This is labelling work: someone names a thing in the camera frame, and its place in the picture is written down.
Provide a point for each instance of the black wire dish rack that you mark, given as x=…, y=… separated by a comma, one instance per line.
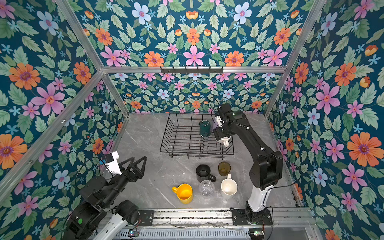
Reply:
x=182, y=138

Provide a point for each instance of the clear glass cup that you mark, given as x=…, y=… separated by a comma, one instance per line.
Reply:
x=206, y=188

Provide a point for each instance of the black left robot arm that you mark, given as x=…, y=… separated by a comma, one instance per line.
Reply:
x=99, y=194

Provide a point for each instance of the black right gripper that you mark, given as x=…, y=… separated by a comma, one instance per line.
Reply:
x=218, y=133

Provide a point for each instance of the green mug cream inside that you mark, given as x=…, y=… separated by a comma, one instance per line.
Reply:
x=205, y=128

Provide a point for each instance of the black hook rail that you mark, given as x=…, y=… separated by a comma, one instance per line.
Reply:
x=191, y=70

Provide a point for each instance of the cream white mug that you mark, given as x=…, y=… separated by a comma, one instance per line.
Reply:
x=228, y=187

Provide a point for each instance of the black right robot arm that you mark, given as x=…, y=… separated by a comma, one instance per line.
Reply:
x=267, y=168

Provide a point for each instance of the white mug red inside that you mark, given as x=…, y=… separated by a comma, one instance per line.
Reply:
x=225, y=141

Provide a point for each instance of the black mug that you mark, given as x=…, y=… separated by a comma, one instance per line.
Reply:
x=203, y=173

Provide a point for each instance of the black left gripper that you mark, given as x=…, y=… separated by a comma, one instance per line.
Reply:
x=138, y=173

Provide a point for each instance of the olive glass cup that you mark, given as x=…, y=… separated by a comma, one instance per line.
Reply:
x=224, y=168

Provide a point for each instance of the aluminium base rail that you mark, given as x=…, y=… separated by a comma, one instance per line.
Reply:
x=284, y=223

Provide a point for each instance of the yellow mug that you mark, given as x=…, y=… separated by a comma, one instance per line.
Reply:
x=184, y=193

